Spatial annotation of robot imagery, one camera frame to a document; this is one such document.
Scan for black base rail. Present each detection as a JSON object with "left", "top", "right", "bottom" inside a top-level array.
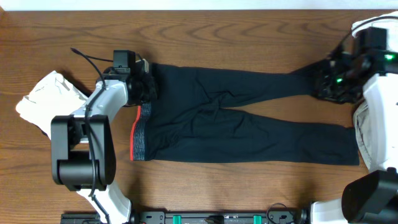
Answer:
[{"left": 60, "top": 202, "right": 312, "bottom": 224}]

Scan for black leggings red waistband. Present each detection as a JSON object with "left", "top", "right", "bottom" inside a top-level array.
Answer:
[{"left": 130, "top": 60, "right": 359, "bottom": 166}]

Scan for folded white printed shirt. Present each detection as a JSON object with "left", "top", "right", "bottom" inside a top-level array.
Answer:
[{"left": 16, "top": 71, "right": 88, "bottom": 137}]

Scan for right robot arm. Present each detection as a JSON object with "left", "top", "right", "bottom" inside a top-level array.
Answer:
[{"left": 308, "top": 50, "right": 397, "bottom": 223}]

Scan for grey folded trousers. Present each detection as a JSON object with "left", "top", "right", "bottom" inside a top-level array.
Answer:
[{"left": 353, "top": 101, "right": 373, "bottom": 170}]

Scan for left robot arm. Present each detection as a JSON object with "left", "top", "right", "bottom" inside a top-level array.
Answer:
[{"left": 50, "top": 59, "right": 157, "bottom": 223}]

